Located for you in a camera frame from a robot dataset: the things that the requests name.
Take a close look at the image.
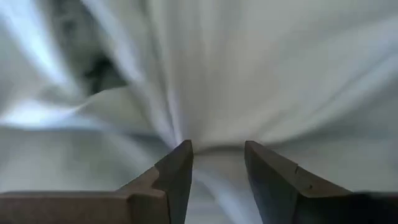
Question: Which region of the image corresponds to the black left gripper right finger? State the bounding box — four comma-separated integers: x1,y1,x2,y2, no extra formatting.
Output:
244,139,398,224

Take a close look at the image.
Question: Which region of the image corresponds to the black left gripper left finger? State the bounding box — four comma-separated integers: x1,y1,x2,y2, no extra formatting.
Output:
0,139,195,224

